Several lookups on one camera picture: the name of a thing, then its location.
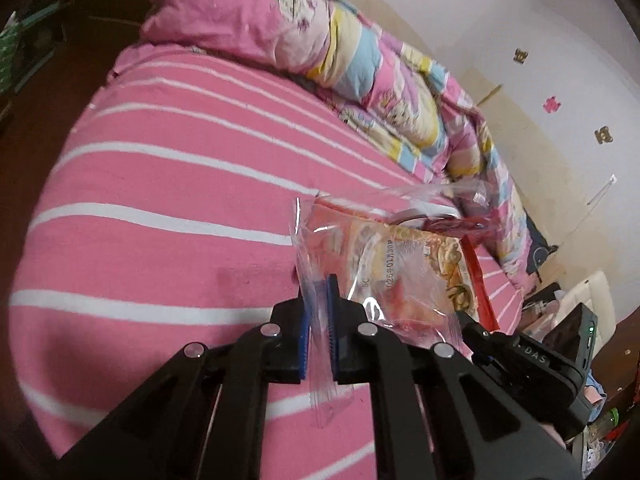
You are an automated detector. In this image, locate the clear plastic wall strip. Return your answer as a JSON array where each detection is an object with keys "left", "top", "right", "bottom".
[{"left": 588, "top": 175, "right": 617, "bottom": 207}]

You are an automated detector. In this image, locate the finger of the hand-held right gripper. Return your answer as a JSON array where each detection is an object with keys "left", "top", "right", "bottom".
[{"left": 454, "top": 311, "right": 505, "bottom": 362}]

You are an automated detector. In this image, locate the clear plastic bag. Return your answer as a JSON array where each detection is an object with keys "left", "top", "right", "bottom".
[{"left": 291, "top": 180, "right": 501, "bottom": 428}]

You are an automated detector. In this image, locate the orange snack packet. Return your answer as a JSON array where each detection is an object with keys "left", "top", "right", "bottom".
[{"left": 305, "top": 197, "right": 498, "bottom": 333}]

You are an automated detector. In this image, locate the pastel cartoon quilt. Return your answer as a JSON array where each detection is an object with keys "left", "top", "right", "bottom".
[{"left": 285, "top": 0, "right": 533, "bottom": 291}]

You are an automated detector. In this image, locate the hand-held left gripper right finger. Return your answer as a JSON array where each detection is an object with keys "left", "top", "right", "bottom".
[{"left": 325, "top": 275, "right": 586, "bottom": 480}]

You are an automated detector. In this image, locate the pink striped bed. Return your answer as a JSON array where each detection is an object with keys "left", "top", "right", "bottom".
[{"left": 10, "top": 42, "right": 531, "bottom": 480}]

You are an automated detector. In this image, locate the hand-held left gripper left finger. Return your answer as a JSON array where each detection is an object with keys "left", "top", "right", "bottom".
[{"left": 60, "top": 294, "right": 315, "bottom": 480}]

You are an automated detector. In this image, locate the pink cartoon pillow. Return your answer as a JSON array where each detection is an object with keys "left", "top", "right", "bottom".
[{"left": 140, "top": 0, "right": 337, "bottom": 80}]

